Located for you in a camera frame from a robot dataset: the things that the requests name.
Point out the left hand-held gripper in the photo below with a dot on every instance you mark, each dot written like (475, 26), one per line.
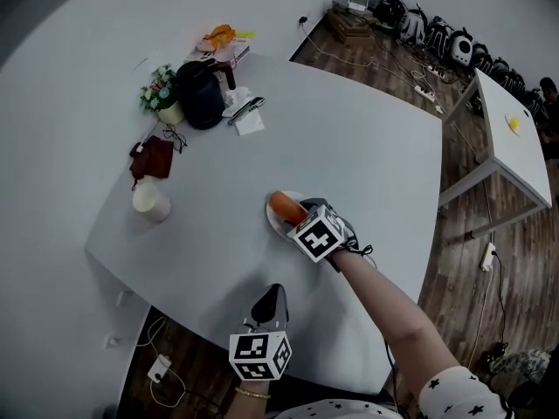
(261, 356)

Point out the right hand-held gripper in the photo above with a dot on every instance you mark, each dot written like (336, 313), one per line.
(317, 238)

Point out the white round plate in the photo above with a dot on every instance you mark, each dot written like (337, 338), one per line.
(279, 221)

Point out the orange sausage food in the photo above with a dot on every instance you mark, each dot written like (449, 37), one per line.
(287, 208)

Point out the person's left forearm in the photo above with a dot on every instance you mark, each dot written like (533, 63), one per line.
(246, 404)

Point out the person's right forearm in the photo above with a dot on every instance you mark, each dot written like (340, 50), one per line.
(388, 310)

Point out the yellow object on white plate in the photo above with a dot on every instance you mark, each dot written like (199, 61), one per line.
(515, 124)

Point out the white paper napkin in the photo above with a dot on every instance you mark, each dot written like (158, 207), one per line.
(250, 122)

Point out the black and silver utility knife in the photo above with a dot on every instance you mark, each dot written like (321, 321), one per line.
(245, 109)

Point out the crumpled white tissue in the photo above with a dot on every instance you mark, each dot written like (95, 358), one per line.
(236, 96)

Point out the cream cylindrical cup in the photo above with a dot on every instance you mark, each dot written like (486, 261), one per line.
(150, 202)

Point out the black eyeglasses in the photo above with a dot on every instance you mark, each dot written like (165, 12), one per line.
(175, 138)

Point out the white star-print sleeve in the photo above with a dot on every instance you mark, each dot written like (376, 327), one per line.
(436, 397)

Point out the dark red cloth pouch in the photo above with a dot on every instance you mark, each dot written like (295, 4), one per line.
(152, 157)

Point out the black kettle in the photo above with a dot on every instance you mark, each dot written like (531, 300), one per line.
(200, 96)

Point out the small white table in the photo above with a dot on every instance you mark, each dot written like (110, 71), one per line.
(506, 142)

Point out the flower pot with white flowers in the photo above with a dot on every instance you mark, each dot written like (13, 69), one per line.
(160, 94)

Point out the wooden crate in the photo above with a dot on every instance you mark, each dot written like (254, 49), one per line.
(351, 28)

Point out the orange plastic bag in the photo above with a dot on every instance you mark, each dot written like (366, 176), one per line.
(220, 34)

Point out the row of black backpacks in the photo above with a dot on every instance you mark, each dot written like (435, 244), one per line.
(458, 48)

